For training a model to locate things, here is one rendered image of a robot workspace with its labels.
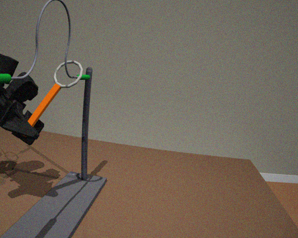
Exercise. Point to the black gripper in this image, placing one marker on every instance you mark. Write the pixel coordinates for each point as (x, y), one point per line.
(13, 119)

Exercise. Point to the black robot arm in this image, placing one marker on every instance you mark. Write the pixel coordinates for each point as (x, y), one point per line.
(20, 90)

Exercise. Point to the grey loop with orange handle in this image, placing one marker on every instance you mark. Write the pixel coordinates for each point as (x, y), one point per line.
(52, 93)

